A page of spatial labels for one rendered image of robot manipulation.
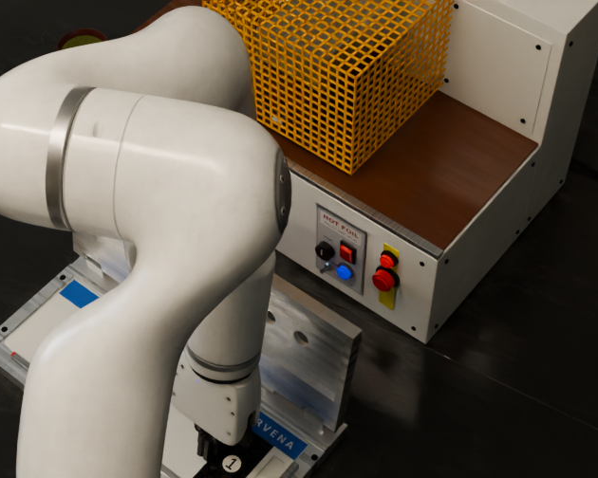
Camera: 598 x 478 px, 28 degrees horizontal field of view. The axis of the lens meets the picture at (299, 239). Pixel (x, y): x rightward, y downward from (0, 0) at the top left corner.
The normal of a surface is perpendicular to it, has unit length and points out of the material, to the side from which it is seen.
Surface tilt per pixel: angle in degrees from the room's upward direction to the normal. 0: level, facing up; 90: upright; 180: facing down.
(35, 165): 49
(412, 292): 90
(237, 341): 83
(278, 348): 81
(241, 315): 83
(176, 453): 0
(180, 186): 39
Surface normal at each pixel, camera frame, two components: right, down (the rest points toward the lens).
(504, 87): -0.62, 0.62
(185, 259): -0.30, 0.00
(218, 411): -0.61, 0.48
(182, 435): 0.00, -0.61
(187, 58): 0.58, 0.00
